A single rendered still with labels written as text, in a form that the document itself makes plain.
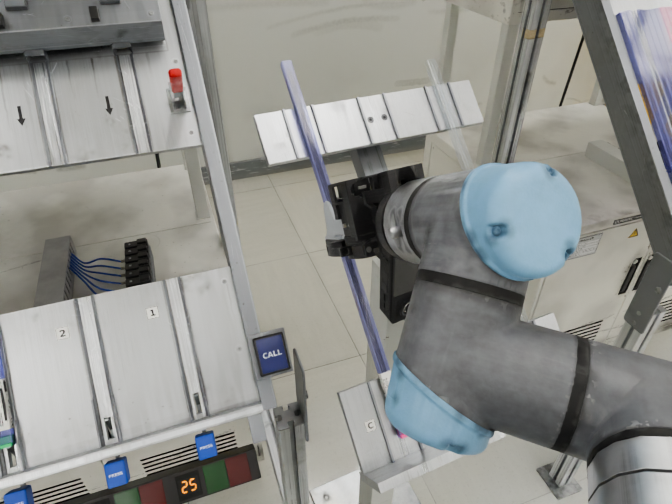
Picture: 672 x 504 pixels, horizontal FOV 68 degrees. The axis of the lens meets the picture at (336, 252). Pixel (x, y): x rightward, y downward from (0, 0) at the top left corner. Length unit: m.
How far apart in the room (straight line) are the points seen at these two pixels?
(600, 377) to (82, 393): 0.59
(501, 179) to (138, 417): 0.55
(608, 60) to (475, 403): 0.89
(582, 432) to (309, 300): 1.62
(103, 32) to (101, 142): 0.14
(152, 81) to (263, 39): 1.73
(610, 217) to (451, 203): 1.07
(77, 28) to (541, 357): 0.67
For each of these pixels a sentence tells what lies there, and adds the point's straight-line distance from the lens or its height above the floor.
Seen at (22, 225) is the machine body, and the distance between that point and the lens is 1.41.
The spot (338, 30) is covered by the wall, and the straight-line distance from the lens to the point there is 2.60.
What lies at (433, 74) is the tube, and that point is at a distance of 0.79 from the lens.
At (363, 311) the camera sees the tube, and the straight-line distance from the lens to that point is 0.62.
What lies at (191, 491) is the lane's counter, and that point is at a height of 0.65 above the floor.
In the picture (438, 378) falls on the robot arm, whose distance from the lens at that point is 0.33.
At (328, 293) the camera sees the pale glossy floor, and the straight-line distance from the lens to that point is 1.92.
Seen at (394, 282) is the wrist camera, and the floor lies 0.97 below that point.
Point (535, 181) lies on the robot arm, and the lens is 0.32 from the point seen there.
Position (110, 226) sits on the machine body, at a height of 0.62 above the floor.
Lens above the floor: 1.29
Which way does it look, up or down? 37 degrees down
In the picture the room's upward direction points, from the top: straight up
